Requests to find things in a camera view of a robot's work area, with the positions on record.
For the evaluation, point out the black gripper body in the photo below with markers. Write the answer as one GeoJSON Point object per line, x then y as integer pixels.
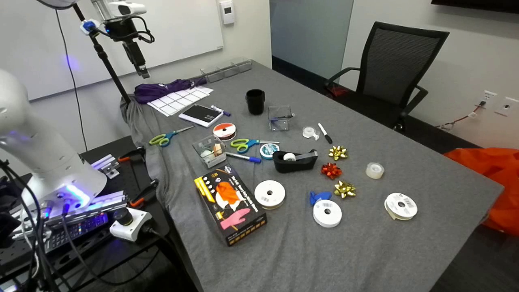
{"type": "Point", "coordinates": [132, 53]}

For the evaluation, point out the clear plastic case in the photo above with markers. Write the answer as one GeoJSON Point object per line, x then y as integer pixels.
{"type": "Point", "coordinates": [208, 158]}

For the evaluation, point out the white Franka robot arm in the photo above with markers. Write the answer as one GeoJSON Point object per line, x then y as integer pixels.
{"type": "Point", "coordinates": [38, 140]}

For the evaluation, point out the clear glass box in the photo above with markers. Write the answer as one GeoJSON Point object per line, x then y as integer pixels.
{"type": "Point", "coordinates": [279, 119]}

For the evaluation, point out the black printed cardboard box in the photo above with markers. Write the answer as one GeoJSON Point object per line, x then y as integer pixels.
{"type": "Point", "coordinates": [229, 208]}

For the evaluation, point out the purple cloth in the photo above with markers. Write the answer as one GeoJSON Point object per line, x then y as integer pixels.
{"type": "Point", "coordinates": [156, 91]}

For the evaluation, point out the white label sheet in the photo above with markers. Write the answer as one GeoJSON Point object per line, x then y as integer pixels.
{"type": "Point", "coordinates": [180, 101]}

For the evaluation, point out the green blue scissors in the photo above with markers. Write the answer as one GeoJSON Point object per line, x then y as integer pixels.
{"type": "Point", "coordinates": [240, 145]}
{"type": "Point", "coordinates": [163, 139]}

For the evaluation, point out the black tablet with white border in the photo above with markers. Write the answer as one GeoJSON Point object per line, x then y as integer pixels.
{"type": "Point", "coordinates": [201, 114]}

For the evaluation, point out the purple marker pen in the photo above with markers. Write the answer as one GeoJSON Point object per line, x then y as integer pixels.
{"type": "Point", "coordinates": [221, 111]}

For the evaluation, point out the red white ribbon spool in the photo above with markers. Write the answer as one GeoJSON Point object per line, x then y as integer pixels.
{"type": "Point", "coordinates": [224, 132]}

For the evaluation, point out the translucent tape roll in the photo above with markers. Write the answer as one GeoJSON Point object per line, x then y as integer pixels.
{"type": "Point", "coordinates": [375, 171]}
{"type": "Point", "coordinates": [206, 156]}

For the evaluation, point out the wooden rubber stamp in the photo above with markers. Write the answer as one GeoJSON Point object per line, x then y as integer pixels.
{"type": "Point", "coordinates": [218, 148]}

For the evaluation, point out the black cup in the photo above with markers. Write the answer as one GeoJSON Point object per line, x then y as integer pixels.
{"type": "Point", "coordinates": [255, 103]}

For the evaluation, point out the blue marker pen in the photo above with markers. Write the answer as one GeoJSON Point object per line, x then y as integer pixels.
{"type": "Point", "coordinates": [245, 158]}

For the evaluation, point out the blue tape roll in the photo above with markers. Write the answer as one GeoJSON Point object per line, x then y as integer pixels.
{"type": "Point", "coordinates": [270, 150]}

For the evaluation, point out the white emergency stop button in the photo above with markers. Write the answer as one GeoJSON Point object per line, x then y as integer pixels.
{"type": "Point", "coordinates": [130, 223]}

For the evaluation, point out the frosted glass door panel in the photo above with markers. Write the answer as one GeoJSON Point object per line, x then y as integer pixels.
{"type": "Point", "coordinates": [310, 33]}

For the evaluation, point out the black tape dispenser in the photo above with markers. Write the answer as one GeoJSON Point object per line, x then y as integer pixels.
{"type": "Point", "coordinates": [294, 163]}

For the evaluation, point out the small clear tape dispenser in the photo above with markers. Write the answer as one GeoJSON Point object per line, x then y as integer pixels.
{"type": "Point", "coordinates": [310, 134]}

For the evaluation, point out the black marker pen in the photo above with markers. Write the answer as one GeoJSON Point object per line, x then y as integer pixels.
{"type": "Point", "coordinates": [325, 134]}

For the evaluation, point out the black robot cart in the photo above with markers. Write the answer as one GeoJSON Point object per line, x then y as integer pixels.
{"type": "Point", "coordinates": [107, 260]}

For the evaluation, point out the gold gift bow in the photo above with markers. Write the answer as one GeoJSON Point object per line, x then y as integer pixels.
{"type": "Point", "coordinates": [338, 153]}
{"type": "Point", "coordinates": [344, 189]}

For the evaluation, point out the red gift bow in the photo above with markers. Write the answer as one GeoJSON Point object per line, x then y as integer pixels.
{"type": "Point", "coordinates": [331, 171]}

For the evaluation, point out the blue gift bow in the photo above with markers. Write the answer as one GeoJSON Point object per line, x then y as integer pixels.
{"type": "Point", "coordinates": [317, 197]}

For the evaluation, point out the black office chair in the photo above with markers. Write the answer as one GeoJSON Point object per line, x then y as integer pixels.
{"type": "Point", "coordinates": [394, 66]}

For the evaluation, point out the grey tablecloth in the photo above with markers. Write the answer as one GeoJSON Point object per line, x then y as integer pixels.
{"type": "Point", "coordinates": [351, 244]}

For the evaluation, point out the orange fabric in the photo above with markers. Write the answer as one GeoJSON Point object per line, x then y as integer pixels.
{"type": "Point", "coordinates": [497, 173]}

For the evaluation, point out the silver metal bracket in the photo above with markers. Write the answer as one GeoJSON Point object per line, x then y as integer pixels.
{"type": "Point", "coordinates": [106, 164]}

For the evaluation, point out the white wall thermostat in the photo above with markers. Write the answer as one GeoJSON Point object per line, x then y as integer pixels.
{"type": "Point", "coordinates": [227, 10]}

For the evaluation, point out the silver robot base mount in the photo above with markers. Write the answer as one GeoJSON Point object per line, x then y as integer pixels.
{"type": "Point", "coordinates": [81, 212]}

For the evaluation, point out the black wall screen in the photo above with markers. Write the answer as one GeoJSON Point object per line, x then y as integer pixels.
{"type": "Point", "coordinates": [476, 4]}

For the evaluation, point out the white wall outlet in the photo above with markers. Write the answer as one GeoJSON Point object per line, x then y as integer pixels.
{"type": "Point", "coordinates": [490, 100]}

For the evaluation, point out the white wall plate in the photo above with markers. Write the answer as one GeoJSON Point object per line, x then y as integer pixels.
{"type": "Point", "coordinates": [508, 106]}

